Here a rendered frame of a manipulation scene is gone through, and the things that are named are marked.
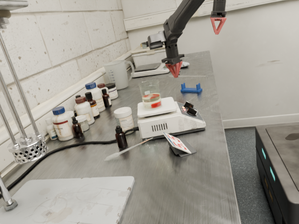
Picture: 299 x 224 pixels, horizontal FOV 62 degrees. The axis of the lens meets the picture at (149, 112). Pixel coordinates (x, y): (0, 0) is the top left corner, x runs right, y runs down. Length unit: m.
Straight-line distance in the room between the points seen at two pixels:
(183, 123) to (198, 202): 0.29
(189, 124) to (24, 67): 0.64
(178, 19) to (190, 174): 0.61
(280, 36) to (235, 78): 0.47
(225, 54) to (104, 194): 1.84
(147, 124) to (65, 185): 0.28
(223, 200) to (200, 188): 0.06
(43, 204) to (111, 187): 0.15
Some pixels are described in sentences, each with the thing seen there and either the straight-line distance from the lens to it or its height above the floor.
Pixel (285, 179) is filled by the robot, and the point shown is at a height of 0.36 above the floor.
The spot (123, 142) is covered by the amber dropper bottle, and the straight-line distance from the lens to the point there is 0.75.
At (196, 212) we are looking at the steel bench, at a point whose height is 0.75.
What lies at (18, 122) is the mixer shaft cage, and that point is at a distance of 0.52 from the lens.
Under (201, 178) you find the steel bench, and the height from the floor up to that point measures 0.75.
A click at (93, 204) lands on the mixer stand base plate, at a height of 0.76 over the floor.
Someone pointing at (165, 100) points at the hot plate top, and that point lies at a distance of 0.81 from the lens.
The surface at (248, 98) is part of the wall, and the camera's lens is 2.36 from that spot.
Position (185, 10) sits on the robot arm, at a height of 1.10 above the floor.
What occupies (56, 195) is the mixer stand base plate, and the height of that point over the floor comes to 0.76.
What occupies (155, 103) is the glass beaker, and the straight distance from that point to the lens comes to 0.74.
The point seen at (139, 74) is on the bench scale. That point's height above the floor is 0.77.
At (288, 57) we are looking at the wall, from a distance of 2.34.
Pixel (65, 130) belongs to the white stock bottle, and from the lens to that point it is 0.91.
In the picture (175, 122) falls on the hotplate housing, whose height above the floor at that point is 0.80.
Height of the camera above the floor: 1.10
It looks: 20 degrees down
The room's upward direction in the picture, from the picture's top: 11 degrees counter-clockwise
